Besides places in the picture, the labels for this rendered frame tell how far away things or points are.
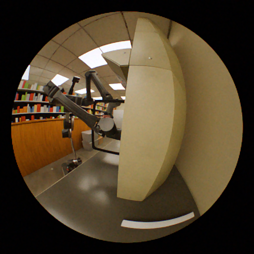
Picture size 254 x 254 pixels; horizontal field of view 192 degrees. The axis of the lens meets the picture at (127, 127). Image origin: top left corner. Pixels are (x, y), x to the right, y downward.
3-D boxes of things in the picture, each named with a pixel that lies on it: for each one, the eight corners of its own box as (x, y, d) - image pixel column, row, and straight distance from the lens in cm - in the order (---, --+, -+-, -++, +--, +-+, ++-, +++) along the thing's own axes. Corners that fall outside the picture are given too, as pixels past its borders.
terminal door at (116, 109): (128, 156, 53) (134, 100, 47) (92, 148, 62) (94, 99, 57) (128, 156, 54) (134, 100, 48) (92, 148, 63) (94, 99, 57)
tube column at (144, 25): (169, 70, 67) (156, 34, 146) (184, 41, 51) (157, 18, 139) (139, 66, 64) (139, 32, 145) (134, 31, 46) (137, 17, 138)
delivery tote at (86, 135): (99, 139, 287) (99, 131, 278) (89, 143, 243) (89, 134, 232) (91, 137, 311) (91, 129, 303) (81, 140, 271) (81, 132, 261)
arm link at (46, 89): (51, 75, 54) (39, 88, 53) (62, 88, 50) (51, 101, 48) (53, 92, 96) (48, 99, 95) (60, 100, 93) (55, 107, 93)
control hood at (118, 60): (137, 98, 49) (138, 85, 52) (129, 64, 20) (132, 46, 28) (121, 97, 51) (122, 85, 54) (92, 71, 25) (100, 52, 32)
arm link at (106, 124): (103, 120, 41) (95, 133, 39) (95, 108, 32) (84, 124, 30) (122, 128, 36) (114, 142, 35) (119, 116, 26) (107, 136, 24)
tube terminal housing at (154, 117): (159, 164, 61) (169, 71, 67) (170, 200, 42) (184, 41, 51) (129, 161, 57) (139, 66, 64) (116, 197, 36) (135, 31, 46)
